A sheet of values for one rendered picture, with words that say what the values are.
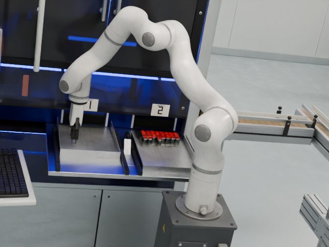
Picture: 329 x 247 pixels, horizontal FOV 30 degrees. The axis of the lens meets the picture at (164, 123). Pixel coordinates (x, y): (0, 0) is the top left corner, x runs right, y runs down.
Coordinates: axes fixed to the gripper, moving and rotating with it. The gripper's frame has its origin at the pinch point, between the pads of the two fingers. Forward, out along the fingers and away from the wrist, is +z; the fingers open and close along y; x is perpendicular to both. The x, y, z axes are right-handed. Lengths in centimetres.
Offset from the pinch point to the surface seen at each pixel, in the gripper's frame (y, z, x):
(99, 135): -16.3, 8.0, 13.2
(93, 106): -19.6, -5.4, 9.4
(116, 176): 20.3, 8.8, 16.9
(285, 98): -335, 97, 258
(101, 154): 6.3, 6.2, 11.8
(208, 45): -20, -40, 58
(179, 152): -4, 8, 49
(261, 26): -480, 55, 271
